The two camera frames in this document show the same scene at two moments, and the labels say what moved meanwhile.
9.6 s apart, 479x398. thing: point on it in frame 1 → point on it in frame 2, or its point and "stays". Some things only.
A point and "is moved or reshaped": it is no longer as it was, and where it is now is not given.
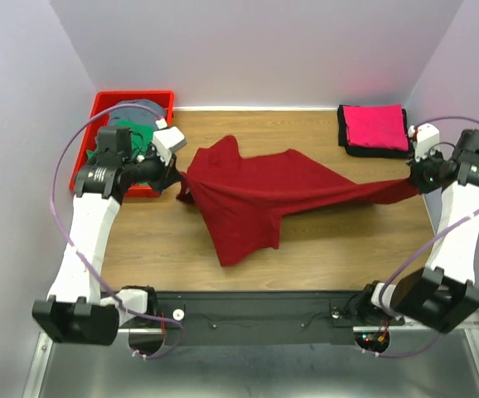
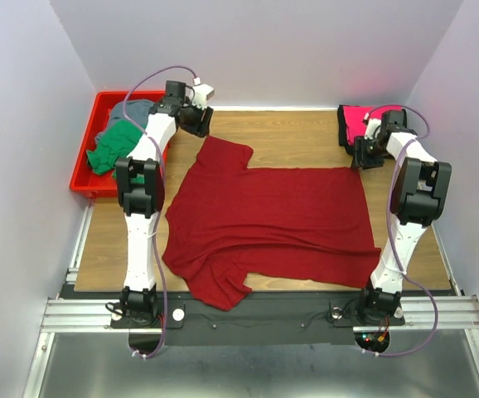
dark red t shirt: x=241 y=200 is moved or reshaped
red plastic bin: x=104 y=100 stays
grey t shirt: x=139 y=116 stays
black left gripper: x=167 y=174 → x=200 y=128
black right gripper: x=415 y=172 → x=360 y=157
